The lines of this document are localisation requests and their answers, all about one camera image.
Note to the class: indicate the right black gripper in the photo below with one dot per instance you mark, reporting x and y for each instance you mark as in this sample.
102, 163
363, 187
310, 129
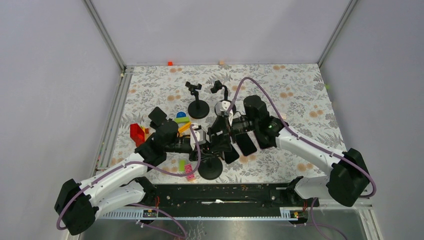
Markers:
221, 123

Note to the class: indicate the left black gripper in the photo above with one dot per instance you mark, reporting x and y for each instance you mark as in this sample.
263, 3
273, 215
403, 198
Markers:
206, 149

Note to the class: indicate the black phone purple case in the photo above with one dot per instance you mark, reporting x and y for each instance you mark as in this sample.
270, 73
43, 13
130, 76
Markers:
264, 141

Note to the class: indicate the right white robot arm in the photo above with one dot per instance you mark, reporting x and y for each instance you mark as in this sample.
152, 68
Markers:
346, 174

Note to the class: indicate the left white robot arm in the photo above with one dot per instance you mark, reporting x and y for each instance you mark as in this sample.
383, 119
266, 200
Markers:
80, 204

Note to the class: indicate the floral patterned table mat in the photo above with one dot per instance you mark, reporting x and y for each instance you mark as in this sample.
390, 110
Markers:
297, 90

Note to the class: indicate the small green block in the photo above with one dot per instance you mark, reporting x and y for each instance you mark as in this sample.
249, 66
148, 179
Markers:
181, 165

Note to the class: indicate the long green block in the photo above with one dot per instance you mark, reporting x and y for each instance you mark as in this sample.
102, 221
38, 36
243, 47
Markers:
182, 120

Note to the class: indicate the blue arch block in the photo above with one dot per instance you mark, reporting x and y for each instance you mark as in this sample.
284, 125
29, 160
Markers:
181, 115

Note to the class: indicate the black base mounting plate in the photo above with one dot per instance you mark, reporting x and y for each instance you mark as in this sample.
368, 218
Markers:
235, 200

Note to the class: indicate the red yellow toy truck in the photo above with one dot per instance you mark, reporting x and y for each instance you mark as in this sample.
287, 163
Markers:
138, 134

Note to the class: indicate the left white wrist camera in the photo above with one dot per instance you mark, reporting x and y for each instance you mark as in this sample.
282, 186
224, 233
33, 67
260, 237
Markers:
198, 134

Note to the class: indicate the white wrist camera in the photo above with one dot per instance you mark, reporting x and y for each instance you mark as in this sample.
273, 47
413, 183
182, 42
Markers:
198, 134
222, 109

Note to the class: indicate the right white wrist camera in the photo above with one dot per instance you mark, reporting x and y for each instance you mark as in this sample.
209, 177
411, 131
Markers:
222, 109

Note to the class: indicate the orange triangular plastic frame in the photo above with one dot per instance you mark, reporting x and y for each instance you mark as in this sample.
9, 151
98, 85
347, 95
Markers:
184, 128

